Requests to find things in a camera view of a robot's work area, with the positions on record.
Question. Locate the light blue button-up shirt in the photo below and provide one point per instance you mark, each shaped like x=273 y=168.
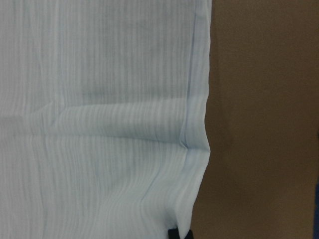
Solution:
x=102 y=107

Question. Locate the black right gripper long left finger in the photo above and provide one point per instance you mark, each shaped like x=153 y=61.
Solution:
x=173 y=234

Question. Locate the black right gripper short right finger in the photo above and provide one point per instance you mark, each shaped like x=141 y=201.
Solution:
x=190 y=235

